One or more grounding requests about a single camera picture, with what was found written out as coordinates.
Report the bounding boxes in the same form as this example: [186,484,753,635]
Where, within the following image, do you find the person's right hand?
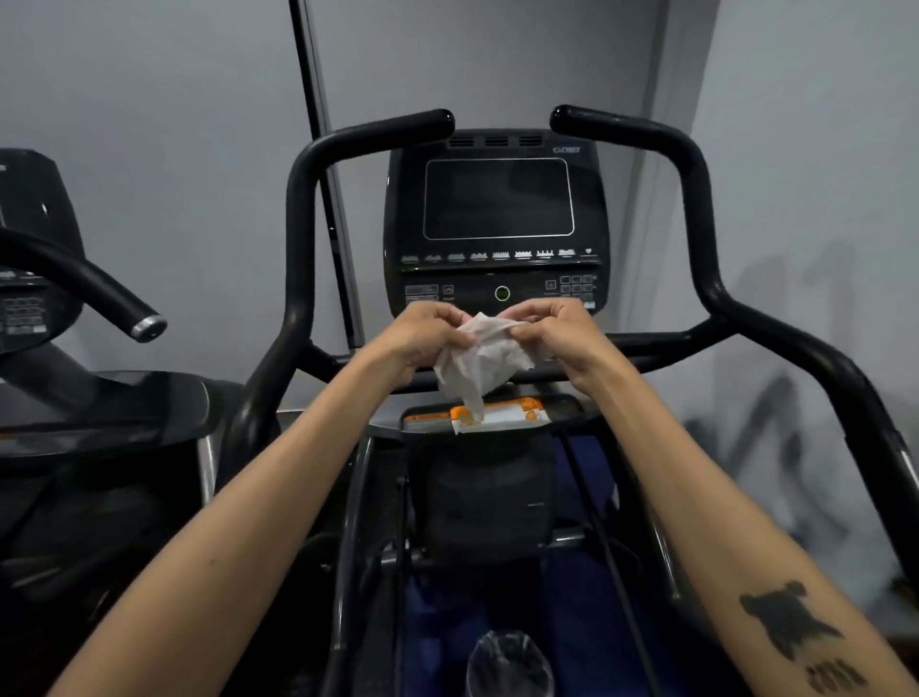
[499,296,627,397]

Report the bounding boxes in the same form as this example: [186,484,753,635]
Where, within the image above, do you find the person's left hand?
[365,299,478,390]

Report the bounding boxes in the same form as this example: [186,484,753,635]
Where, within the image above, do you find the white wet wipe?
[433,312,537,421]

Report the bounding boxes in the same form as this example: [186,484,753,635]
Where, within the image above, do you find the person's left forearm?
[49,350,404,697]

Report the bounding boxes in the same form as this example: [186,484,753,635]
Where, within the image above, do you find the person's right forearm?
[573,350,919,697]

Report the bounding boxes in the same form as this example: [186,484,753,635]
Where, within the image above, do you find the orange and white wipe packet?
[400,396,553,438]

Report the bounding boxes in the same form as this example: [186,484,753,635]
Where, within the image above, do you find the black exercise machine console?
[382,128,612,319]

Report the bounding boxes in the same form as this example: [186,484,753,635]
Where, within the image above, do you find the black exercise machine body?
[287,330,726,697]

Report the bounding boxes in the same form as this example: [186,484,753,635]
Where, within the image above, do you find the clear plastic bottle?
[464,629,557,697]

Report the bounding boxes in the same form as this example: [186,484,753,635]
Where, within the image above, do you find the black neighbouring exercise machine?
[0,147,248,697]

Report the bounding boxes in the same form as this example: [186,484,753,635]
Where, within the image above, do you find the black curved handlebar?
[549,104,919,597]
[219,108,457,489]

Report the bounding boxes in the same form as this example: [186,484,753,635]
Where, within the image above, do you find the black wall strip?
[288,0,368,353]

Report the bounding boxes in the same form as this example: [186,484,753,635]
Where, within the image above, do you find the black handlebar with silver cap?
[0,225,169,344]

